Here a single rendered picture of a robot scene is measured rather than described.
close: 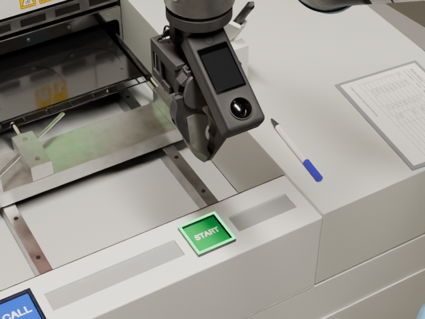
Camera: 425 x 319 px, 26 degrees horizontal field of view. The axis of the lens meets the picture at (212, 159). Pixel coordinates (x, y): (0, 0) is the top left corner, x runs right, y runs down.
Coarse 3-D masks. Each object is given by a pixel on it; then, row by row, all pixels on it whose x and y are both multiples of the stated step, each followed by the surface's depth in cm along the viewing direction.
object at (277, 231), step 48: (288, 192) 125; (144, 240) 119; (240, 240) 119; (288, 240) 121; (48, 288) 113; (96, 288) 113; (144, 288) 113; (192, 288) 116; (240, 288) 122; (288, 288) 128
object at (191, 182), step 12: (120, 96) 158; (132, 96) 158; (132, 108) 156; (168, 156) 147; (180, 156) 147; (168, 168) 149; (180, 168) 145; (180, 180) 146; (192, 180) 143; (192, 192) 143; (204, 192) 141; (204, 204) 140
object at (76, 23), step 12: (84, 12) 160; (96, 12) 160; (108, 12) 161; (120, 12) 163; (48, 24) 158; (60, 24) 158; (72, 24) 159; (84, 24) 160; (96, 24) 162; (120, 24) 164; (12, 36) 155; (24, 36) 156; (36, 36) 157; (48, 36) 158; (60, 36) 159; (120, 36) 166; (0, 48) 155; (12, 48) 156
